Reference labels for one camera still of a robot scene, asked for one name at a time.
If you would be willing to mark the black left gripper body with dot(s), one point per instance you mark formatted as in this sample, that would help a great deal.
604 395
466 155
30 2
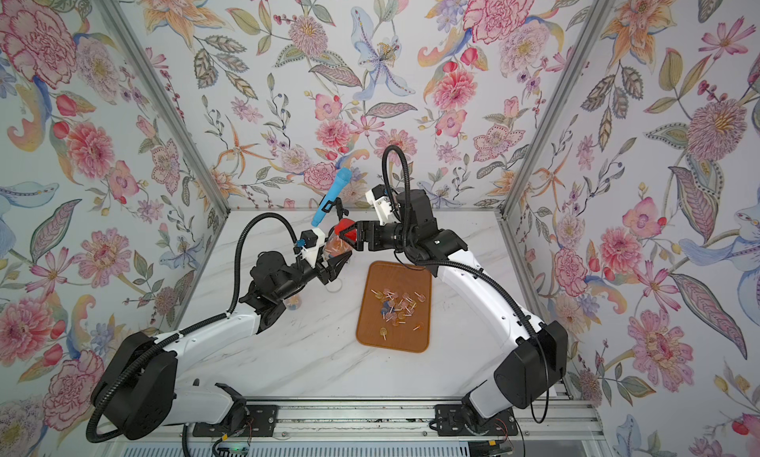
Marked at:
321 264

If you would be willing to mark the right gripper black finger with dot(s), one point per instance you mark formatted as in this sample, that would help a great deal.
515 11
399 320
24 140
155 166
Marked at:
355 239
348 224

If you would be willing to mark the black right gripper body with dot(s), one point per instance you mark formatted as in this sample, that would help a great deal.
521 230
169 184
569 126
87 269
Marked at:
366 234

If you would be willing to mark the red jar lid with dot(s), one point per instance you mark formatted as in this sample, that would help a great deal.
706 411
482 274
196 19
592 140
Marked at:
346 230

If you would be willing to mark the red lidded plastic jar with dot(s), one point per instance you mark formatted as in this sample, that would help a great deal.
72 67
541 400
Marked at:
336 246

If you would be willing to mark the clear jar with candies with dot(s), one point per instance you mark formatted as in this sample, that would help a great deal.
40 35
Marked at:
335 286

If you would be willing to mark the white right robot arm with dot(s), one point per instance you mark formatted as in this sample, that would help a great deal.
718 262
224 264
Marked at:
536 351

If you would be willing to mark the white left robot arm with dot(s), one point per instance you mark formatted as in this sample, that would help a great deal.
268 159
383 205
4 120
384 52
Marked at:
139 392

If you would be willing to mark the small clear jar of candies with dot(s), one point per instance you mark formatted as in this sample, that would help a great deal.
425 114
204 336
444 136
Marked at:
293 303

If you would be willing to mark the blue microphone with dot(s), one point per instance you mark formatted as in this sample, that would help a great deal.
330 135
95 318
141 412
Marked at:
331 201

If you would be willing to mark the brown wooden tray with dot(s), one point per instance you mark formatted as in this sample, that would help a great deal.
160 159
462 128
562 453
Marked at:
395 311

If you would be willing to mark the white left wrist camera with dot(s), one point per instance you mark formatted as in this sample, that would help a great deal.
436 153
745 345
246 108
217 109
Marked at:
310 245

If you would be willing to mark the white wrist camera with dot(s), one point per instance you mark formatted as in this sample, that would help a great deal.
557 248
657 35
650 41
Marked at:
379 201
310 245

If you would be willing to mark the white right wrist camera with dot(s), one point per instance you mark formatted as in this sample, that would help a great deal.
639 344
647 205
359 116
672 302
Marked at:
379 201

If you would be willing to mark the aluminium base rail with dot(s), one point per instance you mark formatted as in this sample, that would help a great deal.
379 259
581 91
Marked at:
403 427

